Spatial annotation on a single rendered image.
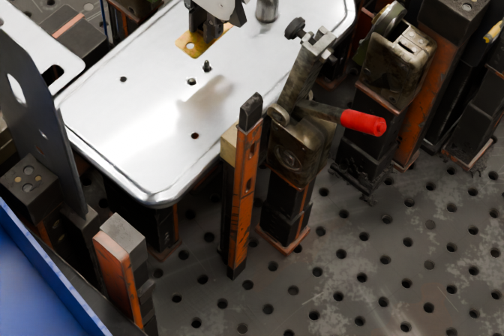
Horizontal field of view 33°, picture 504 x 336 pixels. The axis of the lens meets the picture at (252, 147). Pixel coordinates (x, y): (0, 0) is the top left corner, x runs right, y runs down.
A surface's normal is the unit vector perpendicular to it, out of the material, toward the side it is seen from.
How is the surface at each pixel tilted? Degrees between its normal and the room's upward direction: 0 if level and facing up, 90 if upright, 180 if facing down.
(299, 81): 90
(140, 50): 0
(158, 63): 0
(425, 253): 0
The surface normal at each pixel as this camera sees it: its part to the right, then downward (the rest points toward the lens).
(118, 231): 0.05, -0.49
